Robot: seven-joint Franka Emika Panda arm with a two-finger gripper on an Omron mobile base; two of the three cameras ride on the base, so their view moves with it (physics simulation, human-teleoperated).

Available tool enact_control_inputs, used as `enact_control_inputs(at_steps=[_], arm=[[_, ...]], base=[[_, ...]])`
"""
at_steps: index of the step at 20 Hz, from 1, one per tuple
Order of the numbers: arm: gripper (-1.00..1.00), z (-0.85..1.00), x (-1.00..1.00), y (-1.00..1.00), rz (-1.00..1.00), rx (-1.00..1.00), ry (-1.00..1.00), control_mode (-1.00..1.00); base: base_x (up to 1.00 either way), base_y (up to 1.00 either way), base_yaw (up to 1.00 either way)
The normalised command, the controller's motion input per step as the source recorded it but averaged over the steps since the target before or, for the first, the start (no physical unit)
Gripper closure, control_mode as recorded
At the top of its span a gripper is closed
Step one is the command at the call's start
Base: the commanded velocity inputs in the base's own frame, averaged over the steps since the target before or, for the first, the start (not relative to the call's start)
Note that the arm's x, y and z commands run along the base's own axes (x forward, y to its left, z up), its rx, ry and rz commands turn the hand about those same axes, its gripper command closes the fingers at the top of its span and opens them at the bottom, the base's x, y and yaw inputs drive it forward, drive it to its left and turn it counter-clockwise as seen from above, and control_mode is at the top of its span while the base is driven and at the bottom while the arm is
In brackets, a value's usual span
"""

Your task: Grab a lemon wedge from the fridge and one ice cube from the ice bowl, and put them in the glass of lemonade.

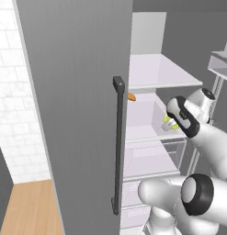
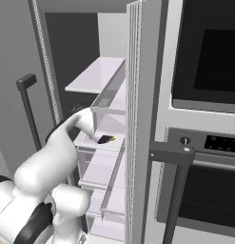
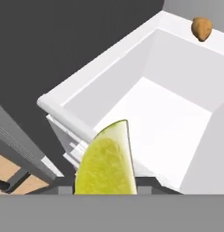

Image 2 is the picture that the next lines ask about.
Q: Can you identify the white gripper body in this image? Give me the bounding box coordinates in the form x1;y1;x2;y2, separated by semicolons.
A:
75;107;103;144

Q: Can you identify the white fridge shelf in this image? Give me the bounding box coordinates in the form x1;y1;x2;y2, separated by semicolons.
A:
73;130;127;153
64;56;127;95

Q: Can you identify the clear fridge bin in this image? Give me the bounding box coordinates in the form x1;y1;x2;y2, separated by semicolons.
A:
89;62;127;135

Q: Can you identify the white fridge drawer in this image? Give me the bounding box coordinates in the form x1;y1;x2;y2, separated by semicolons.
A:
77;148;127;193
86;187;127;223

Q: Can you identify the grey ridged fridge door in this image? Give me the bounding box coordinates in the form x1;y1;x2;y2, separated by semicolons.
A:
125;0;170;244

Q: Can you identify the grey fridge body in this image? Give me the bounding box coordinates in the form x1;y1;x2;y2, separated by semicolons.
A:
35;0;129;244

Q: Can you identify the pale grey oven cabinet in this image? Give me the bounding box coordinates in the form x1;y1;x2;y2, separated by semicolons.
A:
144;0;235;244

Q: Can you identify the dark round oven knob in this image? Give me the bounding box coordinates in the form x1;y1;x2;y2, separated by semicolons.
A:
180;135;191;146

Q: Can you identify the steel built-in oven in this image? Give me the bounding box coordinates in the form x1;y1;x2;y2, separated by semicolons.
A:
155;127;235;238

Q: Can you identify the black built-in microwave oven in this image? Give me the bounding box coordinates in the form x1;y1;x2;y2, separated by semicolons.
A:
170;0;235;114

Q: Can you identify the dark grey fridge door handle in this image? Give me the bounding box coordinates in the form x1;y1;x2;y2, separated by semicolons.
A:
148;140;196;244

